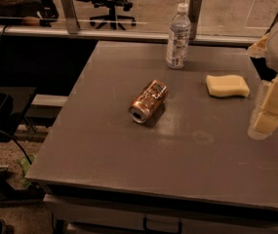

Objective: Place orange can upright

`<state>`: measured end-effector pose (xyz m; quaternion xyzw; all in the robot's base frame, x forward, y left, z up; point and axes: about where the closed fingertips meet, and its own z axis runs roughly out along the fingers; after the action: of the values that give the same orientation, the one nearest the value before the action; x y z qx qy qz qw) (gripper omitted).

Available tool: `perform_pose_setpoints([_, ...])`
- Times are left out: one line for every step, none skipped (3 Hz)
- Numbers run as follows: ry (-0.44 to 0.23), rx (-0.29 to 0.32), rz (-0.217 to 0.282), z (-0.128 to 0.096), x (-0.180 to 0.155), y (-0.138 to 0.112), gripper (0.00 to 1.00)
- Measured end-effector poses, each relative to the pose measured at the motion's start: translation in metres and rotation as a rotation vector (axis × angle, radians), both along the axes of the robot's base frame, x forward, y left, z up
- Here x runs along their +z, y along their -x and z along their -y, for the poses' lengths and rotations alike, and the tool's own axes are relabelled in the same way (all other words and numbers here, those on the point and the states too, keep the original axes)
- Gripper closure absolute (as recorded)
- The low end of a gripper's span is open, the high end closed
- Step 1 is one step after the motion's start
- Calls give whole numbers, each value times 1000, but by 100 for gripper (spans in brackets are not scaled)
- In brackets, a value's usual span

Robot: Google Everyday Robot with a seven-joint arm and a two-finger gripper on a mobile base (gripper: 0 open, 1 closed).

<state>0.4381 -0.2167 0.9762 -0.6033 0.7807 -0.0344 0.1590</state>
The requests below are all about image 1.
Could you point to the orange soda can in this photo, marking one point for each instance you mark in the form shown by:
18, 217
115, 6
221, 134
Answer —
148, 101

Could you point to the clear plastic water bottle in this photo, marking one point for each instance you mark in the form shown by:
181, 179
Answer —
178, 39

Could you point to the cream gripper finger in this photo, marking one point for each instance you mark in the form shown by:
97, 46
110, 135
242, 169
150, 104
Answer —
257, 50
265, 115

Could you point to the green crumpled wrapper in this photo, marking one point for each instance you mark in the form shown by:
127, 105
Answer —
25, 166

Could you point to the middle metal railing post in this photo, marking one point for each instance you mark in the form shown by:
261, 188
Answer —
193, 15

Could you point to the white table drawer base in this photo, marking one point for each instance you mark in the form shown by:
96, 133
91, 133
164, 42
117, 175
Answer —
87, 216

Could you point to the yellow sponge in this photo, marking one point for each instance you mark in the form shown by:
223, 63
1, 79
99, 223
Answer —
227, 86

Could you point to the black side table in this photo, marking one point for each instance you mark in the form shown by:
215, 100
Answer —
14, 103

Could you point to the left metal railing post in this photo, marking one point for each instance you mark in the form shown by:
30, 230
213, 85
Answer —
71, 20

